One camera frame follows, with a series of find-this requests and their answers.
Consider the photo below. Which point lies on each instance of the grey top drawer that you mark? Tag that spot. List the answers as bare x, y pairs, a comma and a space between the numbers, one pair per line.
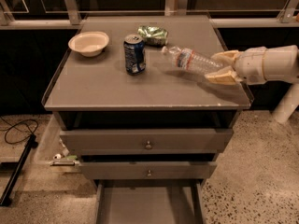
146, 141

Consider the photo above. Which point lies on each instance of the clear plastic water bottle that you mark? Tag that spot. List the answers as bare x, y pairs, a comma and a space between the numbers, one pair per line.
190, 60

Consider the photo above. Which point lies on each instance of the grey middle drawer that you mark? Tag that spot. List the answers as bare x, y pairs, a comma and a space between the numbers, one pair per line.
148, 170

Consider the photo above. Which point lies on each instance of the white paper bowl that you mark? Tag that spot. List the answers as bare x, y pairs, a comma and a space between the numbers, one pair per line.
89, 44

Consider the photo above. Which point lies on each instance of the blue soda can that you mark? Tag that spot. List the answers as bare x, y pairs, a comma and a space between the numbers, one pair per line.
134, 51

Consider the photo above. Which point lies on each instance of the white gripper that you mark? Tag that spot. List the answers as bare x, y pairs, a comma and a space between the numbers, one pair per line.
249, 65

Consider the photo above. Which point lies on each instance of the white pipe leg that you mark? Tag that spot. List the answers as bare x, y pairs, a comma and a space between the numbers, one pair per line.
287, 104

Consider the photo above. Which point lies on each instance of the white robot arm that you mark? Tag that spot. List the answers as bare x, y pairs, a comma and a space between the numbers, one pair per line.
281, 64

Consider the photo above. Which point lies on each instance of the metal window railing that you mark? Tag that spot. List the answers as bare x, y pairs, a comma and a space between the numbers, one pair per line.
59, 14

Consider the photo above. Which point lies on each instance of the grey bottom drawer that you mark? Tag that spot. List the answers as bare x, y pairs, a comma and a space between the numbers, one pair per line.
149, 202

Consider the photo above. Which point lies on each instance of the grey drawer cabinet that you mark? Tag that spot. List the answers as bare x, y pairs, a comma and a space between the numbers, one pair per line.
97, 93

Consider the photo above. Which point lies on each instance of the clear plastic side bin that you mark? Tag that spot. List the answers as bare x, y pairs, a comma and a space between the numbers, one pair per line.
52, 152

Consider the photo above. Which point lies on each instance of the grey drawer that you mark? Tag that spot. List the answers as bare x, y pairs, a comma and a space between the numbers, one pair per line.
146, 141
148, 170
149, 202

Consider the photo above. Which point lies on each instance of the black metal floor bar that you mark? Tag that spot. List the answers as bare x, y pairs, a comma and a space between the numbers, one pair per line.
31, 144

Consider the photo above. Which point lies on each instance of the green crumpled chip bag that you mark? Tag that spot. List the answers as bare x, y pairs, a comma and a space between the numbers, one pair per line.
153, 36

